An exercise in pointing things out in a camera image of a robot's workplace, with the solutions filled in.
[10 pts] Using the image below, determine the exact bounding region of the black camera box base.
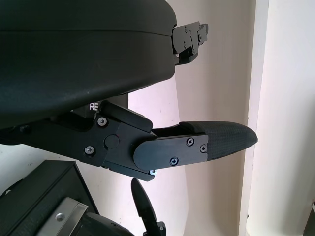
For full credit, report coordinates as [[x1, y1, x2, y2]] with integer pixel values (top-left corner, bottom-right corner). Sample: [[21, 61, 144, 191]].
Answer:
[[0, 159, 100, 236]]

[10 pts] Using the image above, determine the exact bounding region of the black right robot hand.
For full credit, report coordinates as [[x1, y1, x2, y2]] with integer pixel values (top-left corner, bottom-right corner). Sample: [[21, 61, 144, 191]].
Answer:
[[85, 178, 167, 236]]

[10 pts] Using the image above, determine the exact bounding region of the small silver depth camera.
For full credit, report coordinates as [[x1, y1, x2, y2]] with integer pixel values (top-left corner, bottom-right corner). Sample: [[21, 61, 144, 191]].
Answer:
[[39, 197, 89, 236]]

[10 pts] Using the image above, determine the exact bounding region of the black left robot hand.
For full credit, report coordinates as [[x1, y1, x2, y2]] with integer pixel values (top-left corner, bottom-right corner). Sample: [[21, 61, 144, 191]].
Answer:
[[0, 0, 258, 183]]

